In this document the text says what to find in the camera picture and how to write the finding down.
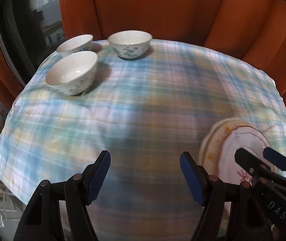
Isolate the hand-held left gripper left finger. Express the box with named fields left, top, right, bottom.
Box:
left=14, top=150, right=111, bottom=241

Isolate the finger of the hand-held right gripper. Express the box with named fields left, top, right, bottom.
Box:
left=263, top=147, right=286, bottom=179
left=234, top=148, right=286, bottom=194

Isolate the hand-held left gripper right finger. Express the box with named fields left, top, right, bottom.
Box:
left=180, top=152, right=274, bottom=241

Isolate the small white purple-flower plate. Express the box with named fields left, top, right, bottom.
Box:
left=217, top=127, right=276, bottom=189

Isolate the round yellow floral plate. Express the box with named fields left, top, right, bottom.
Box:
left=200, top=117, right=271, bottom=181

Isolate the white blue-floral bowl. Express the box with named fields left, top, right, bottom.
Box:
left=107, top=30, right=152, bottom=61
left=56, top=34, right=94, bottom=58
left=45, top=51, right=99, bottom=96

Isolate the plaid pastel tablecloth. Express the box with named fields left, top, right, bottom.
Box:
left=0, top=39, right=286, bottom=239

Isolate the orange curtain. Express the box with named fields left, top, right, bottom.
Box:
left=0, top=17, right=25, bottom=108
left=58, top=0, right=286, bottom=108

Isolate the dark glass window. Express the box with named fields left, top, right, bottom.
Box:
left=0, top=0, right=66, bottom=88

